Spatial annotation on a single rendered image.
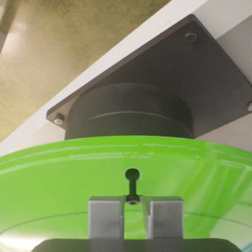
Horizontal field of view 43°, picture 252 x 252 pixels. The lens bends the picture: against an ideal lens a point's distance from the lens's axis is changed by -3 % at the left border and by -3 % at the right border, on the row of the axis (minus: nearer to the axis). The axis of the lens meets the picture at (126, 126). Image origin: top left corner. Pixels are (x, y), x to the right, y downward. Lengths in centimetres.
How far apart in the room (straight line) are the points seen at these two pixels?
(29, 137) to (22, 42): 113
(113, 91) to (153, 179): 15
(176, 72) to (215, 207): 15
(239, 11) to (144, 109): 12
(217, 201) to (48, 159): 10
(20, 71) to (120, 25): 56
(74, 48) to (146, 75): 121
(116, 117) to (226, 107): 13
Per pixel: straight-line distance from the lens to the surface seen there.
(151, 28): 32
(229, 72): 33
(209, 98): 35
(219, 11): 30
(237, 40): 32
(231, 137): 44
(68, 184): 19
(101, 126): 30
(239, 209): 22
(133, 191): 18
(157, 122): 30
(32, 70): 166
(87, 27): 144
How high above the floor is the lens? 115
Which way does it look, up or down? 37 degrees down
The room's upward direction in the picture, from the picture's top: 180 degrees counter-clockwise
